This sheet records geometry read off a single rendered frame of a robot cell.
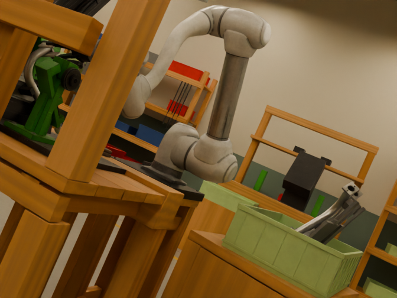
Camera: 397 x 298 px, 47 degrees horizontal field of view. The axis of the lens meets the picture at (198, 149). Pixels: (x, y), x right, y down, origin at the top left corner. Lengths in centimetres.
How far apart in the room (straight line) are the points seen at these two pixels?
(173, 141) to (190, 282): 68
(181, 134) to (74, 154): 100
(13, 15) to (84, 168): 46
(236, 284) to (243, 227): 20
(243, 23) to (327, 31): 562
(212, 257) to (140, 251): 27
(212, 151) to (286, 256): 60
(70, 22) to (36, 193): 44
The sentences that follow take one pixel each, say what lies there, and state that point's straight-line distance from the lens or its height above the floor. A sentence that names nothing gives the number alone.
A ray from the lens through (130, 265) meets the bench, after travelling 178.
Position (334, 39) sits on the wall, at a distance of 744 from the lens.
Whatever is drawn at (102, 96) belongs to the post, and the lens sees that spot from 118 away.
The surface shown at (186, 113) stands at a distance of 694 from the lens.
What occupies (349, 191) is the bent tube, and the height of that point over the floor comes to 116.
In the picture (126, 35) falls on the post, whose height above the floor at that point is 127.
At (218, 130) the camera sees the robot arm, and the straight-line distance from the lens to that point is 201.
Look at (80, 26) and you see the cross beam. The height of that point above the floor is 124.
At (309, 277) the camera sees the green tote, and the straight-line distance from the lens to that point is 165.
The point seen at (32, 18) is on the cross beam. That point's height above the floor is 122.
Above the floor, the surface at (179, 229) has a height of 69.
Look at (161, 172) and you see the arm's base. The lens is 213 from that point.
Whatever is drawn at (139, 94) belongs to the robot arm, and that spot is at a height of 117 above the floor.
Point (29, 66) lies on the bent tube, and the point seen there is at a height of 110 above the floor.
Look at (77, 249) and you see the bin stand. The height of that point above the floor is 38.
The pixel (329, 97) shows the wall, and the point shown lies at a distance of 717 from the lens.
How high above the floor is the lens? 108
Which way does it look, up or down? level
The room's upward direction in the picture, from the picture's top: 24 degrees clockwise
